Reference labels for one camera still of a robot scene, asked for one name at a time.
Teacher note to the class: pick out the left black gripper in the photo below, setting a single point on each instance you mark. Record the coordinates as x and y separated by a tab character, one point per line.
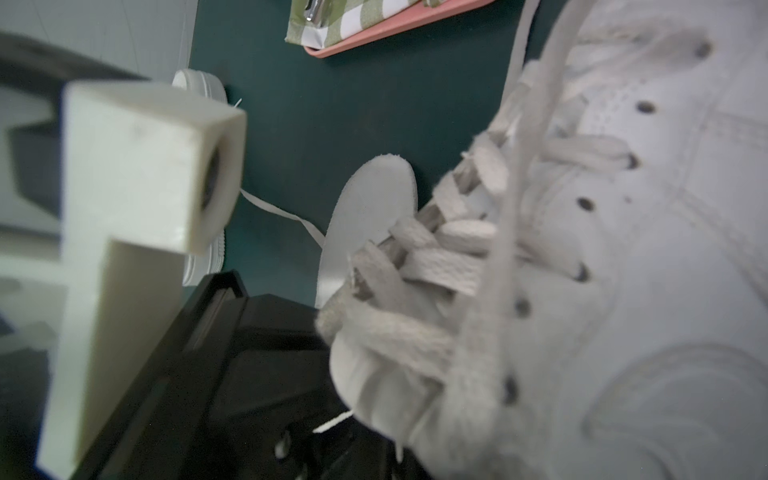
239	388

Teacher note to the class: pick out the white insole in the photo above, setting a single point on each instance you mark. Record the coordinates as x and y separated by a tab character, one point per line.
380	192

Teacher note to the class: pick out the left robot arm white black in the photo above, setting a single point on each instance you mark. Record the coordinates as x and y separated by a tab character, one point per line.
34	76

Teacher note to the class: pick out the green white checkered cloth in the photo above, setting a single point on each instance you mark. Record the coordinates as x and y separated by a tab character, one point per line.
345	18

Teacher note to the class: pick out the pink tray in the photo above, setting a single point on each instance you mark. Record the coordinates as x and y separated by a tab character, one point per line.
413	17

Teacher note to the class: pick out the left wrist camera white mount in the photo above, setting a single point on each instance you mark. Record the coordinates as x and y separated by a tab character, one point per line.
151	175

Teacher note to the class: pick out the metal spatula wooden handle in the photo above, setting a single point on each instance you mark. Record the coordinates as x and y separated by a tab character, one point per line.
316	11

